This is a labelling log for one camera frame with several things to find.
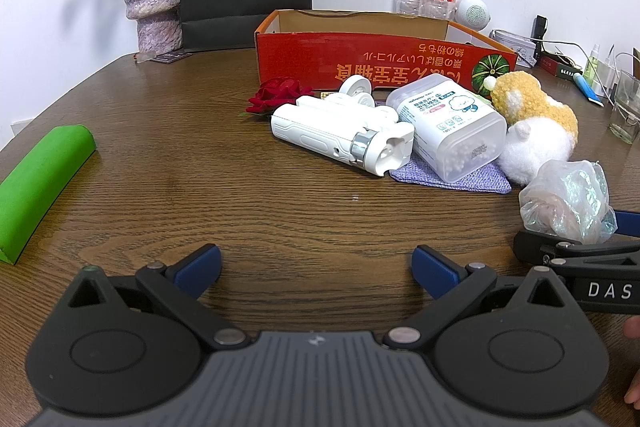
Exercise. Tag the purple woven cloth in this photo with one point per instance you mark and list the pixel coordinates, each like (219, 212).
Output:
(480, 181)

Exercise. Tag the red cardboard box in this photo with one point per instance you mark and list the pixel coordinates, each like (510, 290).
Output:
(320, 57)

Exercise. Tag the white tin box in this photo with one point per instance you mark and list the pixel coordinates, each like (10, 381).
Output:
(517, 47)

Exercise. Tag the yellow white hamster plush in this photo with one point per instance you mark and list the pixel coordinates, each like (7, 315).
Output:
(537, 122)

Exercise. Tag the white folding handheld device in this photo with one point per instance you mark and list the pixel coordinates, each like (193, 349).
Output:
(320, 132)

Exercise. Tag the green foam wrist rest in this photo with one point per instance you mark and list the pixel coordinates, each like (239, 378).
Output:
(37, 187)

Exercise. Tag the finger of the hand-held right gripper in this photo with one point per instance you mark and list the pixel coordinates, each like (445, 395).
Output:
(629, 223)
(560, 252)

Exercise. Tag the small clear spray bottle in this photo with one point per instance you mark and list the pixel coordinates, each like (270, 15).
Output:
(593, 64)

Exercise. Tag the crinkled clear plastic bag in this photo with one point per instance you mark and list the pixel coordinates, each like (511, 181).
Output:
(567, 202)

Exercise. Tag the square clear glass cup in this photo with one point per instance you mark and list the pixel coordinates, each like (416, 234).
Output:
(627, 117)

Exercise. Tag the red artificial rose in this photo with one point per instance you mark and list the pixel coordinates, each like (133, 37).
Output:
(277, 94)

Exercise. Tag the blue tube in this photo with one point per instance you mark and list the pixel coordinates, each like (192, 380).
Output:
(586, 88)

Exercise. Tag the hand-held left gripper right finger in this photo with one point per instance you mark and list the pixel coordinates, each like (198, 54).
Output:
(434, 272)

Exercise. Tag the small clear plastic piece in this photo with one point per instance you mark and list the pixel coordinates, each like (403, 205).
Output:
(144, 57)

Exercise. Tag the dark red flat packet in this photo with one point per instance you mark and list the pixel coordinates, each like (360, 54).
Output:
(560, 68)

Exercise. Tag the small dark card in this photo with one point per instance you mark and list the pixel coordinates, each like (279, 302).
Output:
(170, 57)

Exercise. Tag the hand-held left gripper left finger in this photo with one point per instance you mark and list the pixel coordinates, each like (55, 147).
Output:
(200, 268)

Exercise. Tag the white power adapter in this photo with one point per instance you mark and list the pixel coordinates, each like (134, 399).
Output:
(608, 79)

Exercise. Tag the white round robot speaker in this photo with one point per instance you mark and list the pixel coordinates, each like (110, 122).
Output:
(475, 13)

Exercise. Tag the clear cotton swab box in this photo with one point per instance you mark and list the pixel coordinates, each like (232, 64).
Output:
(452, 127)

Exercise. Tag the person's right hand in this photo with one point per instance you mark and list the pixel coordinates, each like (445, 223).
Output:
(635, 329)

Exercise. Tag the black upright device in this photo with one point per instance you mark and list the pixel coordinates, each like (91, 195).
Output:
(539, 28)

